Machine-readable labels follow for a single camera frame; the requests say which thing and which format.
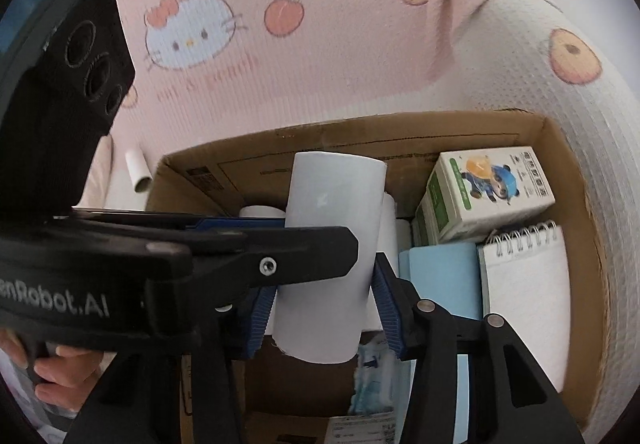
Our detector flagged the green white cartoon carton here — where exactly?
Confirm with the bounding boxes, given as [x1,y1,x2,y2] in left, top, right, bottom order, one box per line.
[425,146,557,246]

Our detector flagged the light blue box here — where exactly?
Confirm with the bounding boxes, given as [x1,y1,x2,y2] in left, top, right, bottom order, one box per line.
[397,241,485,444]

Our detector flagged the brown cardboard box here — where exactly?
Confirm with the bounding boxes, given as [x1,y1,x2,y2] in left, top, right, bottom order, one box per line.
[145,109,613,444]

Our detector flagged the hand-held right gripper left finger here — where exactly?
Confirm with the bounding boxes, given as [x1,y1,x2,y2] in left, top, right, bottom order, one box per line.
[65,285,279,444]

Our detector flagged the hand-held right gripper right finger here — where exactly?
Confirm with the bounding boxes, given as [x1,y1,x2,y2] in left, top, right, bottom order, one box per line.
[371,252,586,444]

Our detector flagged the person's left hand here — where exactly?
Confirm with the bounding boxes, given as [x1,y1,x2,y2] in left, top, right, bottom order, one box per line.
[0,328,110,419]

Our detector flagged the white spiral notepad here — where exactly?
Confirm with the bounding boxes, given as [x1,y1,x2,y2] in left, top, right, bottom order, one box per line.
[476,220,572,395]

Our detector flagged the pink floral pillow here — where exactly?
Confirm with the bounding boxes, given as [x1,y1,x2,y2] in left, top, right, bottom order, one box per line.
[75,136,115,211]

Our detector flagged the pink cartoon cat printed blanket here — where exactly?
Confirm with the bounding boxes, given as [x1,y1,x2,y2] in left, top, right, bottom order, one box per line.
[77,0,638,440]

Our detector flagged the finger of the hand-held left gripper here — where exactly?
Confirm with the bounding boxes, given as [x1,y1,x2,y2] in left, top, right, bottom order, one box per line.
[72,207,287,243]
[145,225,359,330]

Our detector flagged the small blue packet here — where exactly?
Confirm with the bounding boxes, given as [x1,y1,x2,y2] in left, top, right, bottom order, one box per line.
[348,341,396,417]

